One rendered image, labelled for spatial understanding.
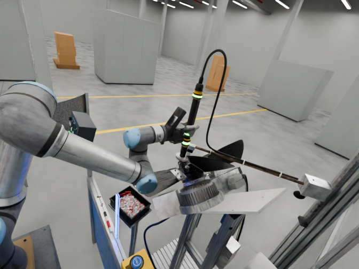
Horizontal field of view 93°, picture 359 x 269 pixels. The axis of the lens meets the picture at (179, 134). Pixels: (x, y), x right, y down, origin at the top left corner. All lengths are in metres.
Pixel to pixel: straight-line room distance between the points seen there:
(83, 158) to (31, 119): 0.15
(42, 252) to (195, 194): 0.70
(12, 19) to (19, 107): 5.99
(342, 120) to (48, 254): 6.10
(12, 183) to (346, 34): 13.25
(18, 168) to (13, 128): 0.25
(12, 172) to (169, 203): 0.71
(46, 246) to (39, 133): 0.62
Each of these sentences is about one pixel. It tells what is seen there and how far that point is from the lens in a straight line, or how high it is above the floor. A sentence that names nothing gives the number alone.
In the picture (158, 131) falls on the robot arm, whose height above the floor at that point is 1.51.
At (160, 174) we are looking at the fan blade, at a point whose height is 1.19.
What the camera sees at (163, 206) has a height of 1.00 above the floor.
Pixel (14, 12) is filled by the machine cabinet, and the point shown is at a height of 1.69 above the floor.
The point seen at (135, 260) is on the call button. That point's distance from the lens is 0.84.
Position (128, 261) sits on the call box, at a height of 1.07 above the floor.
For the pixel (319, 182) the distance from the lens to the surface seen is 1.00.
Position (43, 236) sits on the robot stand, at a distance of 1.06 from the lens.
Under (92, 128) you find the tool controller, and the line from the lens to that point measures 1.29.
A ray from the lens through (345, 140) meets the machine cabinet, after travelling 6.19.
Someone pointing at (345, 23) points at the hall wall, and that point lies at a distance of 13.33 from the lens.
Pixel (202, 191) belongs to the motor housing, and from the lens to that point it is 0.98.
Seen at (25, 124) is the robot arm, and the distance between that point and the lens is 0.51.
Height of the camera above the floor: 1.85
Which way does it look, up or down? 28 degrees down
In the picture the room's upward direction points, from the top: 12 degrees clockwise
